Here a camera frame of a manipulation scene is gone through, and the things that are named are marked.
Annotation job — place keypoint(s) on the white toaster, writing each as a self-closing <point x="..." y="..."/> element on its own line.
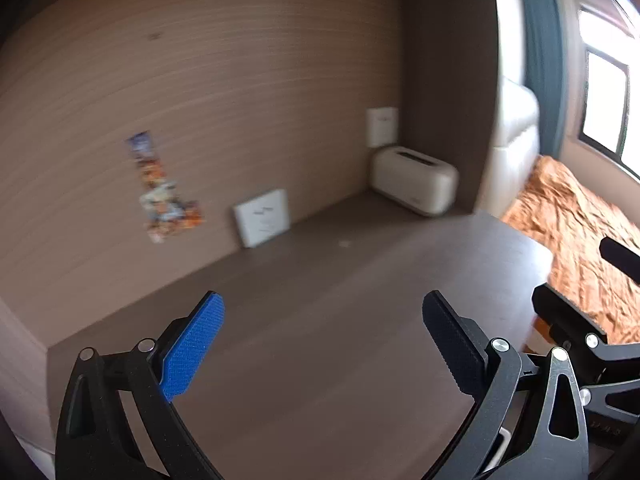
<point x="422" y="183"/>

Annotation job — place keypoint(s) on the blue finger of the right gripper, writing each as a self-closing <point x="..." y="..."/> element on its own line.
<point x="564" y="317"/>
<point x="622" y="257"/>

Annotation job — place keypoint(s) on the orange bed cover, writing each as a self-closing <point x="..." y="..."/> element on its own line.
<point x="557" y="211"/>

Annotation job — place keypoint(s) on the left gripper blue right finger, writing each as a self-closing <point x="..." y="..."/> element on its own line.
<point x="526" y="421"/>

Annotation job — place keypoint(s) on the teal curtain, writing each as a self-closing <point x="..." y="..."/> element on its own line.
<point x="546" y="71"/>

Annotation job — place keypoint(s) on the white padded headboard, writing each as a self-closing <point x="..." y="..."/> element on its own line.
<point x="513" y="150"/>

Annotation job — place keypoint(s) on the window with black frame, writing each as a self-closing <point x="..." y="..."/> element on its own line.
<point x="610" y="114"/>

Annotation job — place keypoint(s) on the colourful cartoon stickers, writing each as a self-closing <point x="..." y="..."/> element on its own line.
<point x="168" y="214"/>

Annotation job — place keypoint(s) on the white wall socket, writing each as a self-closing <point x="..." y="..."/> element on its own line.
<point x="263" y="217"/>

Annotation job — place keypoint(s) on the white wall switch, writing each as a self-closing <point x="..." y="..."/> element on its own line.
<point x="382" y="126"/>

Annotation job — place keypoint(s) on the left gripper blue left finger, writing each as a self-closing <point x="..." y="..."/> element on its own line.
<point x="94" y="439"/>

